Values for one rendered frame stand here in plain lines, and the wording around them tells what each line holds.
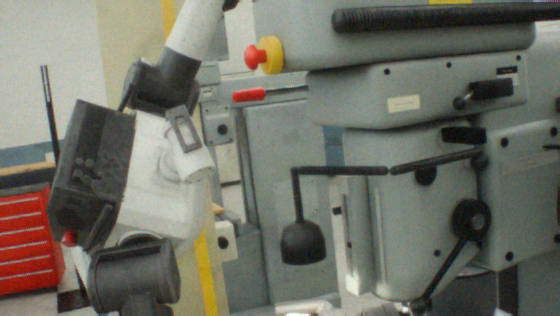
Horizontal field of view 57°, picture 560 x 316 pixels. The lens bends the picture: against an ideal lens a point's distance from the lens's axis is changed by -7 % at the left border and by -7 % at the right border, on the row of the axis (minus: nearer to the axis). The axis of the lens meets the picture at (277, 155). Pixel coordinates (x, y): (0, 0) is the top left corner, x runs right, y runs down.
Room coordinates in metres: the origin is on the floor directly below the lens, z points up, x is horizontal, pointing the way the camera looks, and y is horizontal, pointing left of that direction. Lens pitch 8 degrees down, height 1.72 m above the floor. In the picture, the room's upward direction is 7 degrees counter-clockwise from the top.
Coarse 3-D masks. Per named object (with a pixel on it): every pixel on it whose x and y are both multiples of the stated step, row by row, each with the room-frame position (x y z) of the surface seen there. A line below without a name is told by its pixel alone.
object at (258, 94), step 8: (256, 88) 0.95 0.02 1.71; (280, 88) 0.97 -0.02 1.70; (288, 88) 0.97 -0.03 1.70; (296, 88) 0.98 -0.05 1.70; (304, 88) 0.98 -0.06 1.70; (232, 96) 0.94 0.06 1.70; (240, 96) 0.93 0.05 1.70; (248, 96) 0.94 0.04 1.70; (256, 96) 0.94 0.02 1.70; (264, 96) 0.95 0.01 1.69
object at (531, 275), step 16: (544, 256) 1.09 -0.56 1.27; (496, 272) 1.23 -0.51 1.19; (512, 272) 1.17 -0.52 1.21; (528, 272) 1.13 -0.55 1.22; (544, 272) 1.09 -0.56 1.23; (512, 288) 1.18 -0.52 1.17; (528, 288) 1.13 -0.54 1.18; (544, 288) 1.09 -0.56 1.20; (512, 304) 1.18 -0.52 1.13; (528, 304) 1.14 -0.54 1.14; (544, 304) 1.09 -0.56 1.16
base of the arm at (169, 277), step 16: (160, 240) 0.95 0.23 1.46; (96, 256) 0.92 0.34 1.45; (112, 256) 0.93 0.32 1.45; (128, 256) 0.93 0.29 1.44; (160, 256) 0.89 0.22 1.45; (160, 272) 0.87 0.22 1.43; (176, 272) 0.93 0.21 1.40; (96, 288) 0.85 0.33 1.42; (176, 288) 0.89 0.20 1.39; (96, 304) 0.85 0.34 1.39
